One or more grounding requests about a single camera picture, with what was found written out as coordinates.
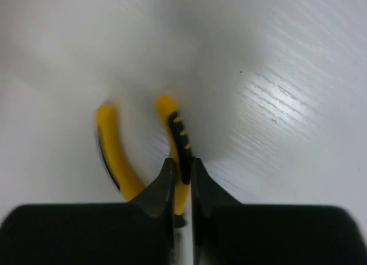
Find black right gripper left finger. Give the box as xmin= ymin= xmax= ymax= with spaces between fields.
xmin=132 ymin=158 xmax=175 ymax=264

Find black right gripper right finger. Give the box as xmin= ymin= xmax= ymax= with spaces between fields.
xmin=190 ymin=158 xmax=241 ymax=264

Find yellow handled pliers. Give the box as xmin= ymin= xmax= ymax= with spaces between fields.
xmin=96 ymin=95 xmax=193 ymax=228

